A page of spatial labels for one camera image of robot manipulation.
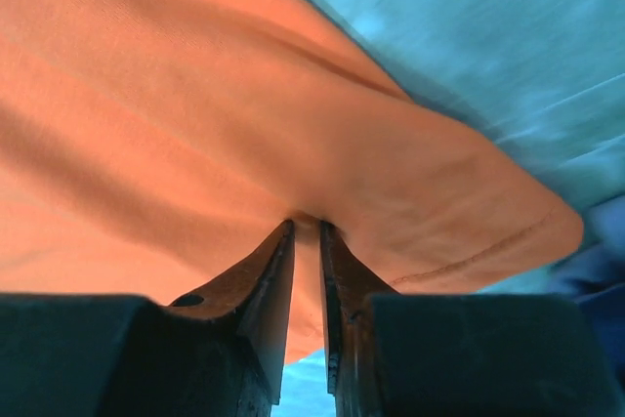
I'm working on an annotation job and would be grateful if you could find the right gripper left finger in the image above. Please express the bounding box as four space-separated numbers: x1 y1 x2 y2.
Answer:
1 221 295 416

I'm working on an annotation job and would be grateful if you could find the orange t shirt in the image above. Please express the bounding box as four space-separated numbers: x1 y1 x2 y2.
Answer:
1 0 583 362

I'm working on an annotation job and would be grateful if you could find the folded blue printed t shirt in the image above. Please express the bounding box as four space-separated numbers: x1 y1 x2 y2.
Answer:
548 196 624 382

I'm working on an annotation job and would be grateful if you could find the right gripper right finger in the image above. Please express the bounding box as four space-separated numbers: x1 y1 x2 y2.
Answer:
320 222 620 416

